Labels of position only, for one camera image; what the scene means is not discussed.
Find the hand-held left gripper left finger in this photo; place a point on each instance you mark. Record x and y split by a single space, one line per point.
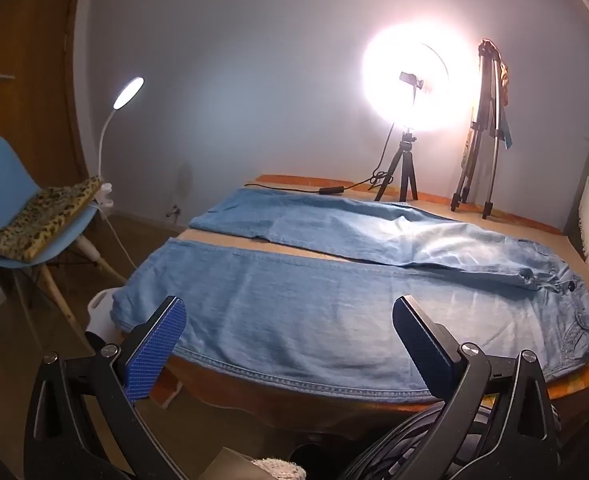
157 352

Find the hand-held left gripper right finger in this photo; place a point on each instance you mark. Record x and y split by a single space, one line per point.
424 352

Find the light blue denim pants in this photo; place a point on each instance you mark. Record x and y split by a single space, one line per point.
299 310

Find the white fluffy cloth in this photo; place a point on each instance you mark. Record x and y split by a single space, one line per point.
279 469

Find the leopard print cushion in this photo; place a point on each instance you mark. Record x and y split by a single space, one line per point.
39 220

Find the small black tripod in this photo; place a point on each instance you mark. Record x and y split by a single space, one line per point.
405 160

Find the tall folded tripod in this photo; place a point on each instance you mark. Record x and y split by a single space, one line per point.
485 110

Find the white gooseneck desk lamp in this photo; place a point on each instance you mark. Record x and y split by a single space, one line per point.
129 91

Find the phone holder on gooseneck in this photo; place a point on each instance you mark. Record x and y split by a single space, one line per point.
409 79

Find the wooden door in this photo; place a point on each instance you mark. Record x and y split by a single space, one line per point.
29 60

